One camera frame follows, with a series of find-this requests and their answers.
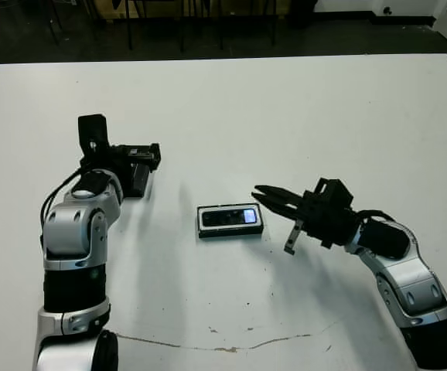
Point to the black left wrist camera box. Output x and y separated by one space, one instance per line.
92 133

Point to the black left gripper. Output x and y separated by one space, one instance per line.
119 158

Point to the black round wall knob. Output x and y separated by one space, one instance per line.
386 10

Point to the black metal frame chair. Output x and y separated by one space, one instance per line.
274 33
129 36
54 33

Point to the black box lid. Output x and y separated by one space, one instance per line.
140 181

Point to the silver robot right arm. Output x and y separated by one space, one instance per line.
413 278

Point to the black trash bin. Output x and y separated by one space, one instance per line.
302 13

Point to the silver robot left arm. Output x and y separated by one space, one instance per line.
72 232

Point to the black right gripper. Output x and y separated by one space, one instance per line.
328 228

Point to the black box with white insert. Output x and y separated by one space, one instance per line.
231 235

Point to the black slim camera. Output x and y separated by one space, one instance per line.
223 217

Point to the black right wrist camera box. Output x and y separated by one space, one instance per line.
335 193

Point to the yellowish wooden cabinet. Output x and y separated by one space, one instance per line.
154 9

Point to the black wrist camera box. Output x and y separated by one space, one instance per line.
335 193
92 133

